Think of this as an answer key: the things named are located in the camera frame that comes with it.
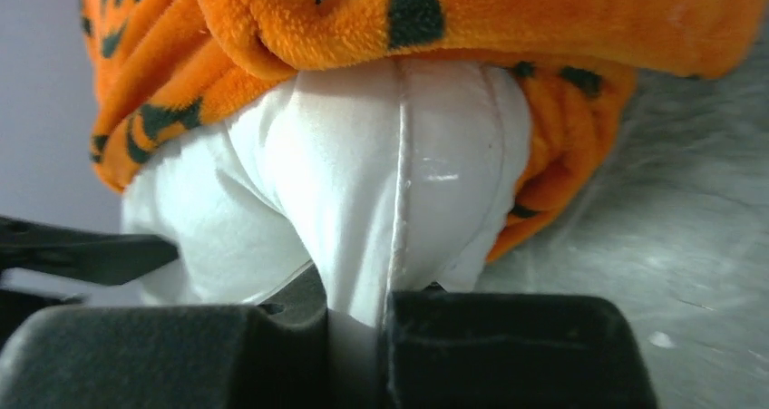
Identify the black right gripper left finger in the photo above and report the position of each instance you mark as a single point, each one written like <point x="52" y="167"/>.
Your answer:
<point x="218" y="356"/>

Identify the white pillow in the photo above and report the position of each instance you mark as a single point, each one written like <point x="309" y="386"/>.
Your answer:
<point x="393" y="174"/>

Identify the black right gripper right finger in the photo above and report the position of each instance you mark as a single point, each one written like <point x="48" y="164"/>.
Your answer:
<point x="492" y="350"/>

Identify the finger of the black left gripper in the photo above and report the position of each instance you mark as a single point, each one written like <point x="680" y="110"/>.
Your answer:
<point x="92" y="257"/>
<point x="18" y="306"/>

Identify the orange patterned pillowcase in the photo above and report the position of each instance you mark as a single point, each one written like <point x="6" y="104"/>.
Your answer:
<point x="162" y="67"/>

